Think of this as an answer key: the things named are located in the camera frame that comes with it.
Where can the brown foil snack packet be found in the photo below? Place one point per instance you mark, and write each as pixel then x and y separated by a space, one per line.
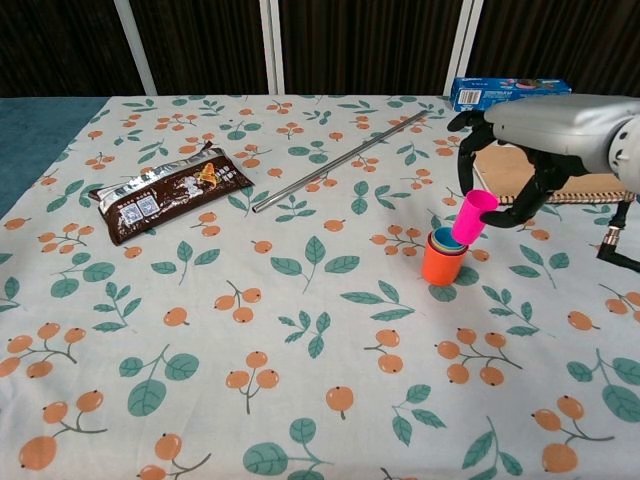
pixel 165 195

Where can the floral orange-fruit tablecloth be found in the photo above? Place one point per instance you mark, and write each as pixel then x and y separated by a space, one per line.
pixel 320 325

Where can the yellow plastic cup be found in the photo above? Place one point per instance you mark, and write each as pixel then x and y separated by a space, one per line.
pixel 436 247

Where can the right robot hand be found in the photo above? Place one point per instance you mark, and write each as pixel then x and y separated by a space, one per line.
pixel 555 130

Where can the dark slatted partition panel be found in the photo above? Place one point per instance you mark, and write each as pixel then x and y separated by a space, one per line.
pixel 60 45
pixel 200 45
pixel 565 40
pixel 365 45

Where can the pink plastic cup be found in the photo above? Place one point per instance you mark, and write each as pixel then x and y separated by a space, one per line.
pixel 470 220

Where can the blue cookie box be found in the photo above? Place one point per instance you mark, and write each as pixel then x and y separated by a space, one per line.
pixel 470 95

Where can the orange plastic cup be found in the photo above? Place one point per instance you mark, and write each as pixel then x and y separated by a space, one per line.
pixel 440 270

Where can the long metal tube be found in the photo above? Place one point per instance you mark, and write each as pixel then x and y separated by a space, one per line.
pixel 340 161

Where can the white partition frame post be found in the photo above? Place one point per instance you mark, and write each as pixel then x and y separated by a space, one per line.
pixel 272 45
pixel 462 40
pixel 135 45

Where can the light blue plastic cup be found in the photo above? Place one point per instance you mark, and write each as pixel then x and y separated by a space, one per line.
pixel 442 239

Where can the brown spiral notebook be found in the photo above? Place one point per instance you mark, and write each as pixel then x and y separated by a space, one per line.
pixel 505 170

